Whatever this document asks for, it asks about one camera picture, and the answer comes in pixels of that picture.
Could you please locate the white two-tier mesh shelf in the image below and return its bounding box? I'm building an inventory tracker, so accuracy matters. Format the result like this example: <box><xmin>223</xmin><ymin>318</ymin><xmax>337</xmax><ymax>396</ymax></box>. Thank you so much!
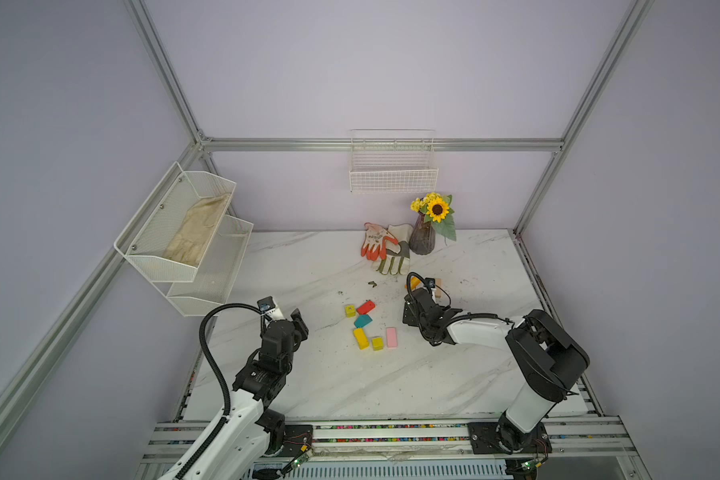
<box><xmin>114</xmin><ymin>163</ymin><xmax>253</xmax><ymax>317</ymax></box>

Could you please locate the yellow sunflower bouquet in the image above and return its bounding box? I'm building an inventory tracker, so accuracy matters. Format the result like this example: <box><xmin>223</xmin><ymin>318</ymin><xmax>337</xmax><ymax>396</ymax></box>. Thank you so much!
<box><xmin>410</xmin><ymin>192</ymin><xmax>457</xmax><ymax>241</ymax></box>

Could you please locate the red block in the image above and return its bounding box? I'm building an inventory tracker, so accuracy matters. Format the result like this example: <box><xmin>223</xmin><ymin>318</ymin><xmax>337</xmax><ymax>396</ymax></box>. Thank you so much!
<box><xmin>356</xmin><ymin>300</ymin><xmax>376</xmax><ymax>315</ymax></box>

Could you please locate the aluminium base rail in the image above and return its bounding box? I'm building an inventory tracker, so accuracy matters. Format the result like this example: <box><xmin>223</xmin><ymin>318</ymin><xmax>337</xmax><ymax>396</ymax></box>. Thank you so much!
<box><xmin>137</xmin><ymin>415</ymin><xmax>652</xmax><ymax>480</ymax></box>

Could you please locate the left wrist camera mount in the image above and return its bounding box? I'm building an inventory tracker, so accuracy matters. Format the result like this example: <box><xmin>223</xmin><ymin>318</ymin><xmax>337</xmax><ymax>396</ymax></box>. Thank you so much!
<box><xmin>257</xmin><ymin>296</ymin><xmax>286</xmax><ymax>322</ymax></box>

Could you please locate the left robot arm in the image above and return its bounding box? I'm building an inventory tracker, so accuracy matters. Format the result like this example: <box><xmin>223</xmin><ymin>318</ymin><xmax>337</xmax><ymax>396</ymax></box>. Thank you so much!
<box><xmin>162</xmin><ymin>296</ymin><xmax>309</xmax><ymax>479</ymax></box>

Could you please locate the white wire wall basket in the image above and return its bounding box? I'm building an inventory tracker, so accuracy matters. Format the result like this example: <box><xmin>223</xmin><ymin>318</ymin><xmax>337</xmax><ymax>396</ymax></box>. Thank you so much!
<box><xmin>349</xmin><ymin>129</ymin><xmax>439</xmax><ymax>194</ymax></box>

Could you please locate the pink block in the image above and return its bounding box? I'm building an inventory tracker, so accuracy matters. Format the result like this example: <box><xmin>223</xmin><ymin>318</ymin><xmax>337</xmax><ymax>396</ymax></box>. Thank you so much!
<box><xmin>385</xmin><ymin>327</ymin><xmax>398</xmax><ymax>349</ymax></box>

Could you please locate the green white work glove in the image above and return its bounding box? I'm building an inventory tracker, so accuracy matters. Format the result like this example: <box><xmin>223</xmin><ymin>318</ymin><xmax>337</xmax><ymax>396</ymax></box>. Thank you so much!
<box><xmin>372</xmin><ymin>224</ymin><xmax>413</xmax><ymax>276</ymax></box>

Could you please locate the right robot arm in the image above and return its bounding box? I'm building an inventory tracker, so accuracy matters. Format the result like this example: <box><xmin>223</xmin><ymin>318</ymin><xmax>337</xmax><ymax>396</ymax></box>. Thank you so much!
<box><xmin>403</xmin><ymin>288</ymin><xmax>590</xmax><ymax>454</ymax></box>

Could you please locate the orange white work glove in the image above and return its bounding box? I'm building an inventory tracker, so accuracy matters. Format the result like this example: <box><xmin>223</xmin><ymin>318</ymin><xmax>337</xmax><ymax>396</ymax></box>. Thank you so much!
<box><xmin>361</xmin><ymin>222</ymin><xmax>401</xmax><ymax>261</ymax></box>

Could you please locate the beige cloth in shelf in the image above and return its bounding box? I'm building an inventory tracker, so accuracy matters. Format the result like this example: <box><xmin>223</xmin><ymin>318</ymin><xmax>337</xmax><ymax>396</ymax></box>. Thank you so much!
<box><xmin>163</xmin><ymin>194</ymin><xmax>231</xmax><ymax>267</ymax></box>

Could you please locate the teal block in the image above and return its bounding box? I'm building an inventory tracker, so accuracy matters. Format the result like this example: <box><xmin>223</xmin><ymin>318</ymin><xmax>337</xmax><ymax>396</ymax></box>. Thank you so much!
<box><xmin>354</xmin><ymin>314</ymin><xmax>373</xmax><ymax>328</ymax></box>

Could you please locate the dark ribbed glass vase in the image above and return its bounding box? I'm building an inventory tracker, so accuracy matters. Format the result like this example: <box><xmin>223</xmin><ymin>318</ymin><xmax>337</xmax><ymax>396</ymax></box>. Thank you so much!
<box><xmin>409</xmin><ymin>213</ymin><xmax>436</xmax><ymax>256</ymax></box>

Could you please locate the yellow small cube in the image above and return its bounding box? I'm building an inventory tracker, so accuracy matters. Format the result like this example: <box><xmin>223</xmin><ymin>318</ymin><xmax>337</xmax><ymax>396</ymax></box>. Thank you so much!
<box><xmin>371</xmin><ymin>337</ymin><xmax>384</xmax><ymax>351</ymax></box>

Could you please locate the aluminium cage frame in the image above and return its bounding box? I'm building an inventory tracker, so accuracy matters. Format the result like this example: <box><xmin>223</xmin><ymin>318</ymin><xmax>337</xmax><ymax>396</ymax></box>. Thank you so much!
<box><xmin>0</xmin><ymin>1</ymin><xmax>652</xmax><ymax>455</ymax></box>

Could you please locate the yellow long block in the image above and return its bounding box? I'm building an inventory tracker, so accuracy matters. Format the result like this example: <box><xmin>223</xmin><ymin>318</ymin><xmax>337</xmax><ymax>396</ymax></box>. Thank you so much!
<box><xmin>353</xmin><ymin>328</ymin><xmax>370</xmax><ymax>350</ymax></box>

